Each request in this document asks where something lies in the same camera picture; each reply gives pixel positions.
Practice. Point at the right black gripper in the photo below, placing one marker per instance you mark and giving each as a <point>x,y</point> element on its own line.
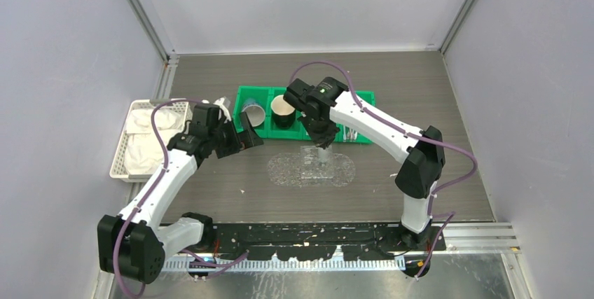
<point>321,139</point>

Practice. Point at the blue mug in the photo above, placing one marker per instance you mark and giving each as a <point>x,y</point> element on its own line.
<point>254,111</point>

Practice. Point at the dark green mug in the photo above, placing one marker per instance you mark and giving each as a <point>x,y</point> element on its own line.
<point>283,114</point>

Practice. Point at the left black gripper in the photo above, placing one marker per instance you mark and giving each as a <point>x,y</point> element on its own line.
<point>242,140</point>

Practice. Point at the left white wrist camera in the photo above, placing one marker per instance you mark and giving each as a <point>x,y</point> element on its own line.
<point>223,103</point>

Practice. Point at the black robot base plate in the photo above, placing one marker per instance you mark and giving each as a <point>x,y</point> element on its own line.
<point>315,241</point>

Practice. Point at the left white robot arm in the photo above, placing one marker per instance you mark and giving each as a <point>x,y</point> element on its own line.
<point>132,244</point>

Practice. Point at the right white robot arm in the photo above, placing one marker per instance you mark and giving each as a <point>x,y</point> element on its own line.
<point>421,160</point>

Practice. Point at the white cloth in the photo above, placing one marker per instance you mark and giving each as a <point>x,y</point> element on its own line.
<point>143,153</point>

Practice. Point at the pale blue toothbrush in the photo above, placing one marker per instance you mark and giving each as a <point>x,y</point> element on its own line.
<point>349,135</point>

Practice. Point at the clear plastic bag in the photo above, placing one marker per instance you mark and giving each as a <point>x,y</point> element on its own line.
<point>311,169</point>

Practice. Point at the green compartment bin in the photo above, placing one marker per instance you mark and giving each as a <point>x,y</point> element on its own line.
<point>268,129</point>

